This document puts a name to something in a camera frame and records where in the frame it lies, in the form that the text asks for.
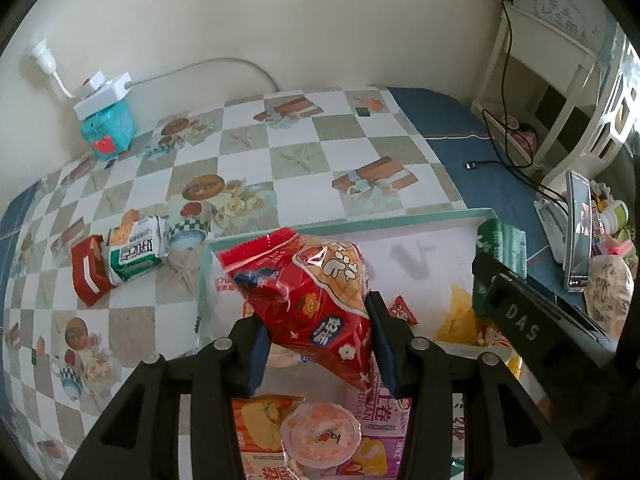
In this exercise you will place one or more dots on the orange jelly cup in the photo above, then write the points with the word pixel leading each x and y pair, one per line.
pixel 320 440

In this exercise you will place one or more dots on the white tray with green rim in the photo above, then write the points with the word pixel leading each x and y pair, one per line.
pixel 430 255

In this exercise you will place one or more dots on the checked printed tablecloth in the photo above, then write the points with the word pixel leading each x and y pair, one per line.
pixel 300 120

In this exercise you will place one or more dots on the yellow chips packet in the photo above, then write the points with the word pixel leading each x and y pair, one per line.
pixel 457 320

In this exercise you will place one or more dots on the pink snack packet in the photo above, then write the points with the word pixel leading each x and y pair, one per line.
pixel 375 455

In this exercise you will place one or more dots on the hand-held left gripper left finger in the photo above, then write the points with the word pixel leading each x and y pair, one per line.
pixel 257 360

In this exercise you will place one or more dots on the white plastic stand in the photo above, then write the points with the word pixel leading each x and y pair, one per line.
pixel 550 220

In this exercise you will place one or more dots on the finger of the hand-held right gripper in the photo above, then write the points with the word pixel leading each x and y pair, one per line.
pixel 520 317

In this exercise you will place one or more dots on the small red snack packet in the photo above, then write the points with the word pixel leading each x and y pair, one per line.
pixel 402 310

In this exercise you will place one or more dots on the white wall plug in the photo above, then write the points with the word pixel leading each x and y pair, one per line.
pixel 42 55

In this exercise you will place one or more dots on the red patterned snack packet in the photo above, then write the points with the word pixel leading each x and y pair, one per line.
pixel 310 305

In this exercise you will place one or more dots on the white bottle with green cap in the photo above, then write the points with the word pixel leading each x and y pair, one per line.
pixel 612 216

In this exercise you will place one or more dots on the printed paper bag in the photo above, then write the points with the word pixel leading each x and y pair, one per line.
pixel 607 295

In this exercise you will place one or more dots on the green and white snack packet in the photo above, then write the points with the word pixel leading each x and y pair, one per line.
pixel 135 255

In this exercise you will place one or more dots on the dark green snack packet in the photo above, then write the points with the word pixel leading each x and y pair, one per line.
pixel 505 245

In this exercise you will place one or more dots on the plain red snack packet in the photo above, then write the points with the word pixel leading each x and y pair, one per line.
pixel 90 275

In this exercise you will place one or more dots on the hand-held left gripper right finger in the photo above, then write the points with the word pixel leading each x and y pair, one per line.
pixel 387 360

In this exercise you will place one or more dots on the orange snack packet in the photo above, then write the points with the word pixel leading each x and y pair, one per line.
pixel 255 425

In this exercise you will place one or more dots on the teal box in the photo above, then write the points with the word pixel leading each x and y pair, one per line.
pixel 107 130

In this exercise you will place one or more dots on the white shelf unit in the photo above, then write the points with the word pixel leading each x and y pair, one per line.
pixel 550 32

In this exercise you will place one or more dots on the black smartphone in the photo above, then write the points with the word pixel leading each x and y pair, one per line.
pixel 580 230

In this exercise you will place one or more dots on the white packet with green edge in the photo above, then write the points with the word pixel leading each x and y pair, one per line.
pixel 467 430

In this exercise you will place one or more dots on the white power strip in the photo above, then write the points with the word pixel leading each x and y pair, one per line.
pixel 100 100

